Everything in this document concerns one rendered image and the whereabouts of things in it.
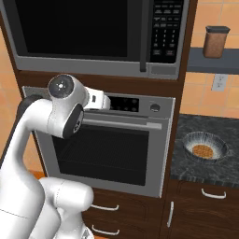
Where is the oven door with dark window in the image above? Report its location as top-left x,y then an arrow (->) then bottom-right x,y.
33,115 -> 168,199

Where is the silver drawer handle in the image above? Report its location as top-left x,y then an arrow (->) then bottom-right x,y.
91,224 -> 121,236
201,188 -> 228,200
90,203 -> 120,212

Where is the silver built-in oven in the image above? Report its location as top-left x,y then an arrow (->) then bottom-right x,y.
21,86 -> 176,199

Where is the silver black microwave oven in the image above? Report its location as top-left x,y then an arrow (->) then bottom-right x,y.
0,0 -> 190,80

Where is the white wall socket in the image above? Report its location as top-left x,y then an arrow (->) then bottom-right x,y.
211,73 -> 228,92

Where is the silver upright cupboard handle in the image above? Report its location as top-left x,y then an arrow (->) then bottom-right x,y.
166,201 -> 175,229

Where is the tall dark wooden cabinet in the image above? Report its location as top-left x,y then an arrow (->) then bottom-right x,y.
0,0 -> 200,239

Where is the grey ribbed bowl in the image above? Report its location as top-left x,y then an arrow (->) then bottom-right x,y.
181,131 -> 229,165

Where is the brown jar with black lid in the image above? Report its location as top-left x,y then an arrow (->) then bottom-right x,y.
202,25 -> 232,60

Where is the silver oven door handle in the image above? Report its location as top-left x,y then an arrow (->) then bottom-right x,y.
81,119 -> 163,131

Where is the dark wooden drawer front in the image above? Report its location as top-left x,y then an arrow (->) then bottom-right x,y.
176,180 -> 239,207
81,214 -> 163,239
81,186 -> 166,222

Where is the silver oven knob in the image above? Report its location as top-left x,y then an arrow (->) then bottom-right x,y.
149,103 -> 162,114

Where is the dark wooden cupboard door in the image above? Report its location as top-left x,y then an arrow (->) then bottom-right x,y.
159,186 -> 239,239

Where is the dark microwave door handle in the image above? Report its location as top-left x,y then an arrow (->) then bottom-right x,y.
139,0 -> 150,73

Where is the black microwave door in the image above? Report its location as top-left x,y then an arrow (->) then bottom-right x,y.
0,0 -> 150,73

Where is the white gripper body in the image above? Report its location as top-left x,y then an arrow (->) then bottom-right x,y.
102,94 -> 112,111

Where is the brown round waffle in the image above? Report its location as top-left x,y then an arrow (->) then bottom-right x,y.
191,144 -> 215,159

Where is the grey wall shelf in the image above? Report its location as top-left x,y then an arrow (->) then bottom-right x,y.
186,47 -> 239,76

